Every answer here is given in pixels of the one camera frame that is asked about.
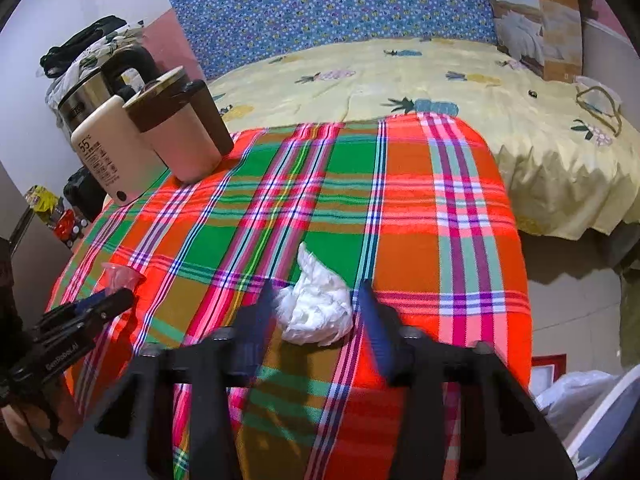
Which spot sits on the white radiator panel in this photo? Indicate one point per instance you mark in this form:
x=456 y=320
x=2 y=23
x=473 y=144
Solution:
x=610 y=58

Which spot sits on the blue patterned headboard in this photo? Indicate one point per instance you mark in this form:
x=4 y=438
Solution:
x=227 y=34

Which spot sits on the left hand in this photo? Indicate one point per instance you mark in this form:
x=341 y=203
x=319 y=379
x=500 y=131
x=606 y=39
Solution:
x=17 y=419

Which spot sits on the pineapple print pillow pile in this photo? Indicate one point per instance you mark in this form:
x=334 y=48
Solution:
x=67 y=73

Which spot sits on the clear plastic cup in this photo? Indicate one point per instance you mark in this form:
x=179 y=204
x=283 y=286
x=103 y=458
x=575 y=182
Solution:
x=119 y=276

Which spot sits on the black bag on pile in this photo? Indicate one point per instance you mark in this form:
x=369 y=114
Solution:
x=58 y=59

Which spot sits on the rope handle bag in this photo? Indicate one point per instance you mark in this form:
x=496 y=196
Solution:
x=600 y=102

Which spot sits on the red green plaid tablecloth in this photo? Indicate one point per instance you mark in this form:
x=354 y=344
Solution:
x=413 y=203

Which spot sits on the pink brown lidded mug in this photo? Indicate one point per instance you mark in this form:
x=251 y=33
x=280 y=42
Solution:
x=177 y=116

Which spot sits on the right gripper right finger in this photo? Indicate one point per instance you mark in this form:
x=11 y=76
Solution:
x=502 y=433

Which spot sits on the white tissue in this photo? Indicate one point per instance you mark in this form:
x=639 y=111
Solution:
x=317 y=309

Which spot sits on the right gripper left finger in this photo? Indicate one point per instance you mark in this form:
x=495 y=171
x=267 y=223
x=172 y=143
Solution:
x=129 y=433

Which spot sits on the stainless steel electric kettle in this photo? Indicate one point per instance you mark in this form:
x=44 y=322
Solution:
x=99 y=85

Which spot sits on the cardboard quilt box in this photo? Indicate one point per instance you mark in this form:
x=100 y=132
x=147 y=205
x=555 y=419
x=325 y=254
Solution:
x=543 y=35

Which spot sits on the beige thermos box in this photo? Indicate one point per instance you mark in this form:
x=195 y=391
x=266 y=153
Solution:
x=110 y=145

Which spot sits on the white trash bin with liner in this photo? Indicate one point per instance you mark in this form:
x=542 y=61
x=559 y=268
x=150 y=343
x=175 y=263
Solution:
x=596 y=416

